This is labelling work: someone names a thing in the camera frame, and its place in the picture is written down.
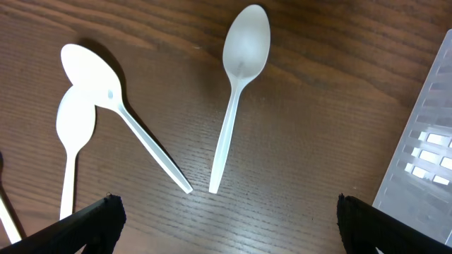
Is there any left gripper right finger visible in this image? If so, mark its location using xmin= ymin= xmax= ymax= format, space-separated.
xmin=336 ymin=194 xmax=451 ymax=254

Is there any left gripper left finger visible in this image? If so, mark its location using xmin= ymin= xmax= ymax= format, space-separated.
xmin=1 ymin=194 xmax=126 ymax=254

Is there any clear plastic basket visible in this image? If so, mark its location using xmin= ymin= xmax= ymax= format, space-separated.
xmin=373 ymin=32 xmax=451 ymax=246

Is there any white spoon far left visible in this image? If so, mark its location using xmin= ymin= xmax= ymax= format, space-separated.
xmin=56 ymin=86 xmax=96 ymax=220

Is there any translucent white spoon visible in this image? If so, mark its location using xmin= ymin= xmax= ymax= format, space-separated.
xmin=209 ymin=4 xmax=270 ymax=193

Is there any white utensil handle far left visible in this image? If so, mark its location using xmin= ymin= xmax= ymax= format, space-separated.
xmin=0 ymin=198 xmax=22 ymax=244

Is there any white spoon crossing handle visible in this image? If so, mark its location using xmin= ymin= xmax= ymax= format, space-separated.
xmin=61 ymin=44 xmax=193 ymax=193

